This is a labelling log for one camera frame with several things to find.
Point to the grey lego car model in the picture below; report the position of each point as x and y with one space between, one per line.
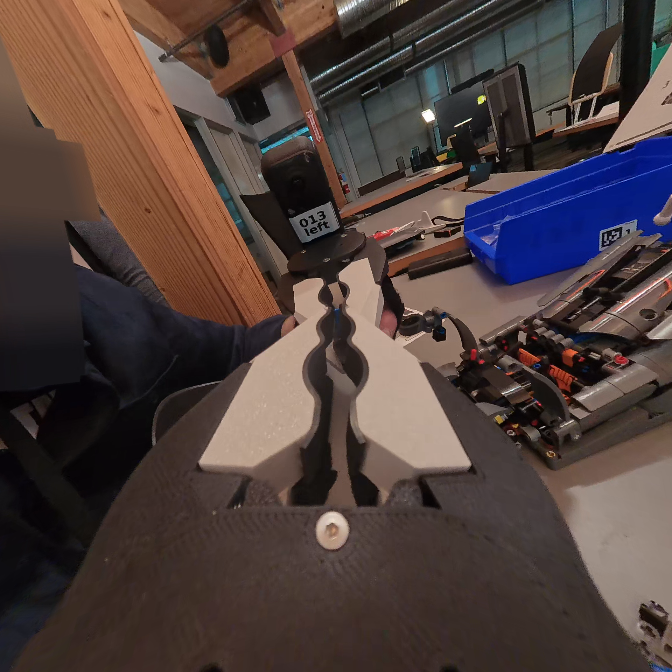
577 378

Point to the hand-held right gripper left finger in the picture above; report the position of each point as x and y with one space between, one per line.
257 420

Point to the curved plywood chair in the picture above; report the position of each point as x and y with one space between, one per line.
593 68

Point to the wooden background desk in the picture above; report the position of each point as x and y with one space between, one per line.
399 191

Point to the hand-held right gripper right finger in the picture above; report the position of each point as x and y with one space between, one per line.
414 420

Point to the large window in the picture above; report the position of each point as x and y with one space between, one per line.
278 139

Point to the red fire extinguisher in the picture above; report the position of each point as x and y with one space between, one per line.
344 183

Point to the black chair armrest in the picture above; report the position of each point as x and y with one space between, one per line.
178 414

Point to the wood edged background table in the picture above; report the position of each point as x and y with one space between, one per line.
399 215

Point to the black lego assembly blue pins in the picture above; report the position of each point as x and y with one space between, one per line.
339 336

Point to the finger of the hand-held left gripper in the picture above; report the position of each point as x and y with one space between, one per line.
307 299
365 294

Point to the blue plastic bin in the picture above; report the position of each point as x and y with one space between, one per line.
551 220

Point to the black metal pole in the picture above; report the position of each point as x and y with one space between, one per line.
636 52

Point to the black lego wheel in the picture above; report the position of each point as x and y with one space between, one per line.
412 324

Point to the open instruction booklet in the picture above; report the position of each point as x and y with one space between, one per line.
645 115

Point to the person's left hand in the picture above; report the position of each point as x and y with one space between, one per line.
387 323

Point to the black monitor screen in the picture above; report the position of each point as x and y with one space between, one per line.
456 110

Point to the person's left forearm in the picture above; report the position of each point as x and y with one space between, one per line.
220 341

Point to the red black hand tool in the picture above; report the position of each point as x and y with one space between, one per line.
391 233

